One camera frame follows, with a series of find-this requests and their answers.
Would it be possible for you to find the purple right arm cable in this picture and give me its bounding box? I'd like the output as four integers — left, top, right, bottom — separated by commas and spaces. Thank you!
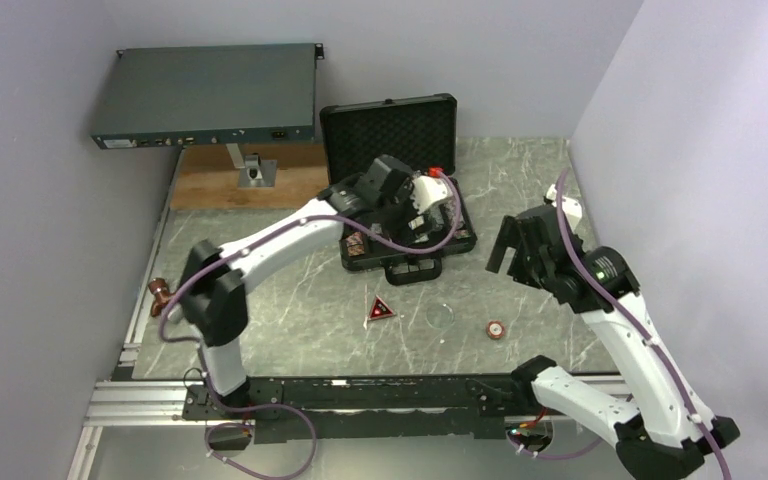
506, 167, 733, 480

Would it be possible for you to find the multicolour poker chip stack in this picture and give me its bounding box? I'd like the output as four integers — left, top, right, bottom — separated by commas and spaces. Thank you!
344, 232, 366, 257

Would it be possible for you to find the grey rack network device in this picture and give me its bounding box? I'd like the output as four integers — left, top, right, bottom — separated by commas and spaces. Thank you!
89, 43, 324, 150

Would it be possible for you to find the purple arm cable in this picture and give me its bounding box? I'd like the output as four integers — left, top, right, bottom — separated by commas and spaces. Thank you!
506, 167, 733, 480
158, 170, 463, 477

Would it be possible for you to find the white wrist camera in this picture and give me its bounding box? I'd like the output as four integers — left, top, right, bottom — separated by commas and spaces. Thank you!
411, 167, 454, 214
544, 184, 584, 232

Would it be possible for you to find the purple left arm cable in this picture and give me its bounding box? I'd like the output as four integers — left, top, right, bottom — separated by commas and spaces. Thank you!
158, 170, 463, 477

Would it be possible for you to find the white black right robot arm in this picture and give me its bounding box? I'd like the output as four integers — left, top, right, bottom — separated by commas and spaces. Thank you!
486, 204, 741, 479

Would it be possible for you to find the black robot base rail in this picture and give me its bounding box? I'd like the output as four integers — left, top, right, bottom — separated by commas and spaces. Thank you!
181, 374, 545, 444

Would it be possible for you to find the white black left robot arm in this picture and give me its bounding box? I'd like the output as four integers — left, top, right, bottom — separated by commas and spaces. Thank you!
161, 155, 456, 420

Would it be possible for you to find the wooden board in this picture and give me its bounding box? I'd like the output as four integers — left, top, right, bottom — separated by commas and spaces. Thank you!
170, 143, 329, 210

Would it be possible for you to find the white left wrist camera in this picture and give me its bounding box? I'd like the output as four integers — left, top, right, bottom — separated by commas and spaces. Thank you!
411, 167, 454, 214

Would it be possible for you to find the black poker set case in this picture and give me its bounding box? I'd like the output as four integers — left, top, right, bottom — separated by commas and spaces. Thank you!
319, 93, 477, 286

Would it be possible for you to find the red triangular dealer button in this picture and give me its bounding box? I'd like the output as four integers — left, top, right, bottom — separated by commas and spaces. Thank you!
366, 296, 396, 322

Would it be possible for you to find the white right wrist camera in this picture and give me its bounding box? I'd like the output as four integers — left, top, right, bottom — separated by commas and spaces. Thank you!
544, 184, 584, 232

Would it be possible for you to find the grey metal bracket stand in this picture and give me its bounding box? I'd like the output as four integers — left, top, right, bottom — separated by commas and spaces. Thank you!
226, 144, 277, 189

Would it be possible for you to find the clear round plastic disc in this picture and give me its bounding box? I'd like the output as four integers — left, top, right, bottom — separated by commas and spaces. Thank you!
425, 303, 455, 329

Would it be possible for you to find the grey copper clamp tool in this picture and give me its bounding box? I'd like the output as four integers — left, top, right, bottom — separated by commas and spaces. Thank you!
147, 278, 173, 318

